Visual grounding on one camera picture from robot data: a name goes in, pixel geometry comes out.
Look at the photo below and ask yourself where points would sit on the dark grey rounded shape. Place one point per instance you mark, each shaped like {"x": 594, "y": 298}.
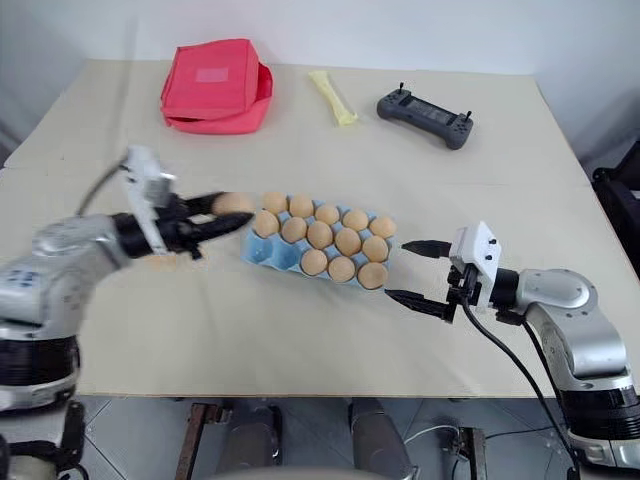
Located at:
{"x": 377, "y": 440}
{"x": 252, "y": 435}

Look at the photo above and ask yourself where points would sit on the grey handheld remote controller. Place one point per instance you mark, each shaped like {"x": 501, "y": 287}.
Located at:
{"x": 425, "y": 115}

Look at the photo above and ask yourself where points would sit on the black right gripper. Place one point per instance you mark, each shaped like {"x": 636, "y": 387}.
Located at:
{"x": 462, "y": 287}

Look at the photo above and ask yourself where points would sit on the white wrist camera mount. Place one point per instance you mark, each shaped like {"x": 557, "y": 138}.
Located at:
{"x": 477, "y": 250}
{"x": 145, "y": 185}

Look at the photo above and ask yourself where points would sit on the blue egg carton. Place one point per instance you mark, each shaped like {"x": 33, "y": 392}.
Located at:
{"x": 260, "y": 250}

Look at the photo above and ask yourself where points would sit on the brown egg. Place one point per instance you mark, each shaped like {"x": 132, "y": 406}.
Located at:
{"x": 348, "y": 241}
{"x": 383, "y": 227}
{"x": 266, "y": 223}
{"x": 320, "y": 234}
{"x": 342, "y": 269}
{"x": 294, "y": 229}
{"x": 327, "y": 214}
{"x": 375, "y": 248}
{"x": 275, "y": 201}
{"x": 235, "y": 202}
{"x": 356, "y": 220}
{"x": 372, "y": 275}
{"x": 314, "y": 262}
{"x": 301, "y": 205}

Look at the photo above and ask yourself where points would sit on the yellow plastic packet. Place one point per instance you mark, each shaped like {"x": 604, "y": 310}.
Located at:
{"x": 332, "y": 97}

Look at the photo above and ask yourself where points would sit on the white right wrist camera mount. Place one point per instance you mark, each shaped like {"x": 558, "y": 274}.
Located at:
{"x": 477, "y": 250}

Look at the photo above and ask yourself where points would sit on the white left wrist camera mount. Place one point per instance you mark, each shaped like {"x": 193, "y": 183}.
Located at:
{"x": 145, "y": 185}

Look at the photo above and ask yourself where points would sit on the black frame beside table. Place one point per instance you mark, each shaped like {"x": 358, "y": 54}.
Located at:
{"x": 617, "y": 200}

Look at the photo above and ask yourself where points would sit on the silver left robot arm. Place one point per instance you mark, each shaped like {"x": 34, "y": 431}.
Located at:
{"x": 60, "y": 260}

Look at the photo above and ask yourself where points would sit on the rusty metal table leg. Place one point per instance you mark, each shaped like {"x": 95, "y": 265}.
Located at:
{"x": 475, "y": 452}
{"x": 195, "y": 440}

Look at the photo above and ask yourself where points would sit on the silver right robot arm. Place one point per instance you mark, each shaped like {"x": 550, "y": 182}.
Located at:
{"x": 575, "y": 320}

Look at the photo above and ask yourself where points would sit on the red fabric bag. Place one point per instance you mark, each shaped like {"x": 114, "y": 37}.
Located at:
{"x": 210, "y": 85}

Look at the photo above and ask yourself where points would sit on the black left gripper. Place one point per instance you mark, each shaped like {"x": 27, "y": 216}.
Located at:
{"x": 177, "y": 230}

